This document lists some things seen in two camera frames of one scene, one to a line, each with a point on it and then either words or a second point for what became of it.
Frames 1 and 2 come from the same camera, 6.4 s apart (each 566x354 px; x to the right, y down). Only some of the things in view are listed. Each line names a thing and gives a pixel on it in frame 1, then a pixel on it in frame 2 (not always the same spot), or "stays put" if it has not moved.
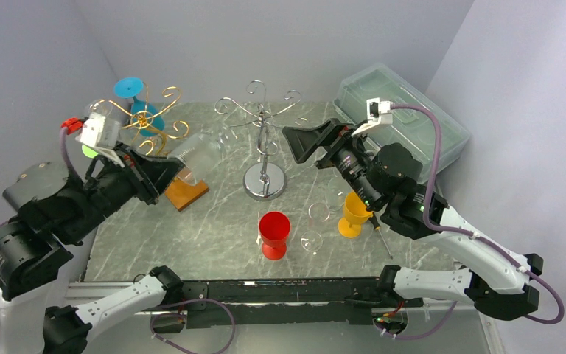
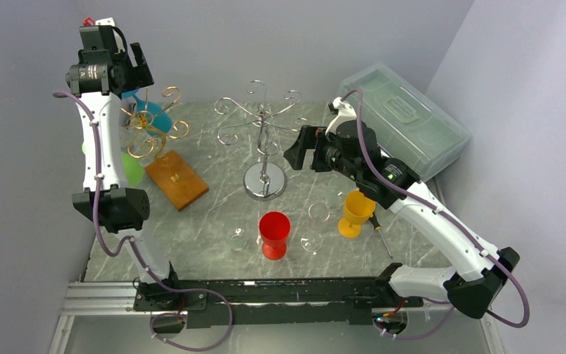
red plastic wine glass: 274,230 stays put
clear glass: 312,240 stays put
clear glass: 198,153 → 236,234
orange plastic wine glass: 354,213 stays put
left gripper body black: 138,184 → 135,77
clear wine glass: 337,189 stays put
